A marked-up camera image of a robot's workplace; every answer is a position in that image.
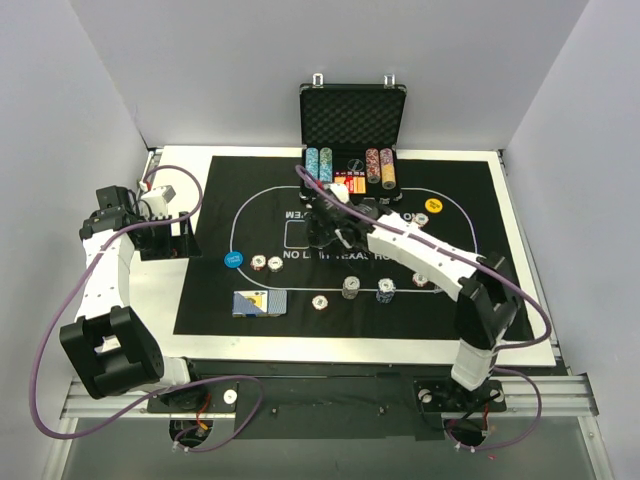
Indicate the light blue chip row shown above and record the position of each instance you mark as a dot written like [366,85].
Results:
[311,162]

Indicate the blue poker chip stack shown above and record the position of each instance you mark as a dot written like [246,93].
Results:
[385,290]

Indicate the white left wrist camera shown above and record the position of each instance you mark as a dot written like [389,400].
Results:
[156,202]

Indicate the red playing card box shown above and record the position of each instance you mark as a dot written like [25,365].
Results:
[355,184]

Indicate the clear dealer button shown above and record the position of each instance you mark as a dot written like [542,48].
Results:
[355,165]

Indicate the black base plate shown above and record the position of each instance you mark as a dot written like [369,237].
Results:
[320,422]

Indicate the grey chips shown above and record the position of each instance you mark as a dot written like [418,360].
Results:
[275,264]

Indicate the aluminium poker chip case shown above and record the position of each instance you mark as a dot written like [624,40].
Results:
[349,119]

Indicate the aluminium frame rail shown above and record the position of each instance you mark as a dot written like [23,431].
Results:
[561,396]

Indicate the red chip row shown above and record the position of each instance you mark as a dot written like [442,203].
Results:
[373,166]

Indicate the blue playing card deck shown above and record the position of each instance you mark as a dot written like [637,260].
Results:
[259,303]

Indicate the red poker chip stack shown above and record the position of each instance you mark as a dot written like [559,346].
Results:
[319,302]

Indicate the black poker felt mat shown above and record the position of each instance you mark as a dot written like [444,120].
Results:
[252,205]

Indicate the blue small blind button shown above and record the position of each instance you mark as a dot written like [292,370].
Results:
[233,259]

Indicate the purple yellow chip row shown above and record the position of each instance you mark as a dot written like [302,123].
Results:
[387,169]

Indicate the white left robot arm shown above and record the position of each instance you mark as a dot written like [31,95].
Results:
[109,346]

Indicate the grey poker chip stack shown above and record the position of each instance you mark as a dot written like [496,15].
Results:
[350,287]

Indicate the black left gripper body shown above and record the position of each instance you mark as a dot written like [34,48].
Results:
[167,240]

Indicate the yellow big blind button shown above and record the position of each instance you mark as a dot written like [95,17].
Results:
[433,205]

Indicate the green chip row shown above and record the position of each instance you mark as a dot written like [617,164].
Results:
[325,166]

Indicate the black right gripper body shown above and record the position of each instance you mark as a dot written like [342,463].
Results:
[324,228]

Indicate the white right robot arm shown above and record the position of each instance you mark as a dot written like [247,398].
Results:
[485,307]

